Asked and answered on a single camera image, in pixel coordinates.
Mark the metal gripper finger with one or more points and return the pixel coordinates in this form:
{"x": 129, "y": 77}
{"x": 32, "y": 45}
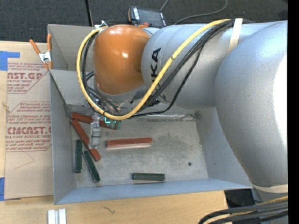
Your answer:
{"x": 98, "y": 134}
{"x": 93, "y": 139}

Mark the dark green flat block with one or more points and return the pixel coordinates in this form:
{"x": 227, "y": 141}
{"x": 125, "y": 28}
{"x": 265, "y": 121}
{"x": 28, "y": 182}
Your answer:
{"x": 148, "y": 177}
{"x": 78, "y": 156}
{"x": 91, "y": 167}

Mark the red-brown flat block pale side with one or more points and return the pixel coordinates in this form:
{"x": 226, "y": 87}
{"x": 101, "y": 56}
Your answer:
{"x": 129, "y": 142}

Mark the grey metal bin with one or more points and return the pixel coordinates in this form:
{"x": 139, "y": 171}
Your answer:
{"x": 163, "y": 153}

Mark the brown cardboard board red print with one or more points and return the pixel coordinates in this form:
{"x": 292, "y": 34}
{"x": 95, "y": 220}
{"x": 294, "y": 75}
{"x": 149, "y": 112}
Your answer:
{"x": 28, "y": 115}

